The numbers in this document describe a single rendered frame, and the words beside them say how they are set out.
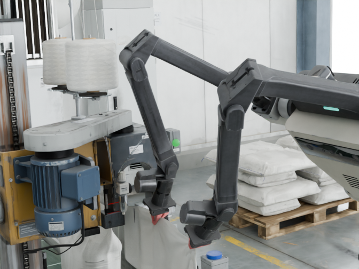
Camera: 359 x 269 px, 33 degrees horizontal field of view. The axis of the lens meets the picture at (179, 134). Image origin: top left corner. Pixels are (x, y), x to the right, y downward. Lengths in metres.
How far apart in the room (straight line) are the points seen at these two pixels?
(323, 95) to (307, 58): 6.56
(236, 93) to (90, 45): 0.65
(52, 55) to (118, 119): 0.32
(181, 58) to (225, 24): 5.47
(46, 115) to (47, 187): 3.07
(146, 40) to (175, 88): 5.18
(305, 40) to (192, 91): 1.78
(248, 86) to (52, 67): 0.96
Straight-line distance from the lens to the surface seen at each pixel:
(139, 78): 1.79
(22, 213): 2.09
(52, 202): 1.91
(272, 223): 4.92
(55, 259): 3.71
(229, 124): 1.41
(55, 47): 2.14
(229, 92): 1.39
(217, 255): 2.35
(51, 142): 1.84
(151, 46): 1.80
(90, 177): 1.86
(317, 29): 7.75
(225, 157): 1.53
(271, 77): 1.39
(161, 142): 1.93
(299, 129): 1.93
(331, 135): 1.84
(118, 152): 2.17
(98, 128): 1.99
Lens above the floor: 1.74
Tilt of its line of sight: 11 degrees down
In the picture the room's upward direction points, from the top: 2 degrees counter-clockwise
